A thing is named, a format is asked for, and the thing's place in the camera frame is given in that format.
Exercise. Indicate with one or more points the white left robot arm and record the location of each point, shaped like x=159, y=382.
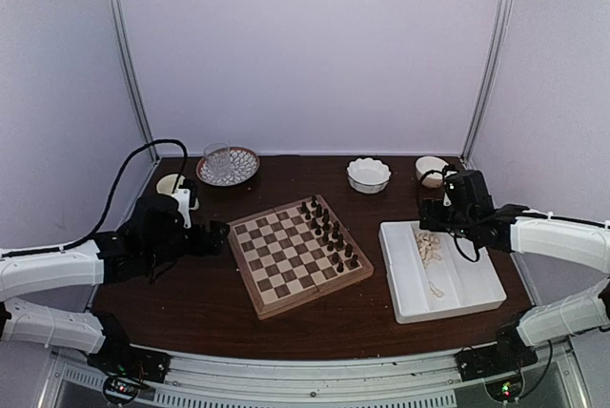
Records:
x=36, y=270

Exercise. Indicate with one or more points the dark chess pieces row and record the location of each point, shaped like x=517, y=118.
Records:
x=318, y=226

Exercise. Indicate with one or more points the left aluminium frame post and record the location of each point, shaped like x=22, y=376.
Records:
x=128, y=69

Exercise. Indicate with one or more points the wooden chess board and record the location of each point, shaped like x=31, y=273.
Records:
x=279, y=270

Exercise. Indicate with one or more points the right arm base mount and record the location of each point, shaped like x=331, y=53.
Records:
x=504, y=360

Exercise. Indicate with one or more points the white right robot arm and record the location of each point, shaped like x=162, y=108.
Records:
x=582, y=242

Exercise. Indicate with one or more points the white scalloped bowl black rim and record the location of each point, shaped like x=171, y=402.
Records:
x=368, y=175

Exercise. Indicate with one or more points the pile of white chess pieces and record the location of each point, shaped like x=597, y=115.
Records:
x=429, y=248

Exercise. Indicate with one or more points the white plastic divided tray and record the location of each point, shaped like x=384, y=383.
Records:
x=468, y=279

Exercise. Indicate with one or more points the right aluminium frame post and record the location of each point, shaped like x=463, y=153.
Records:
x=499, y=30

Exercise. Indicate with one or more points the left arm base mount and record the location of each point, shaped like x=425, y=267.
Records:
x=117, y=356

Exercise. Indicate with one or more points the cream round bowl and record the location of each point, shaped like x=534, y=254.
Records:
x=429, y=171

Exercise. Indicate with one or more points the aluminium frame post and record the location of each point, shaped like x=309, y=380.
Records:
x=499, y=30
x=128, y=69

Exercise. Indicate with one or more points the cream ceramic mug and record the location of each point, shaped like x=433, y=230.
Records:
x=170, y=183

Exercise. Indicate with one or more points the patterned brown rim plate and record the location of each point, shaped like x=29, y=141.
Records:
x=244, y=165

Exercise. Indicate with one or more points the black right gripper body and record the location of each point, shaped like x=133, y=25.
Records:
x=458, y=224

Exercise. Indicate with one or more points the clear drinking glass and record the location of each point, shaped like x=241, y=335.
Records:
x=218, y=159

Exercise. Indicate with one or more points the dark chess piece corner rook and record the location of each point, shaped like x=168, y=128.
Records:
x=353, y=262

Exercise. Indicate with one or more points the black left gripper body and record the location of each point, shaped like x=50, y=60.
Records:
x=166, y=250

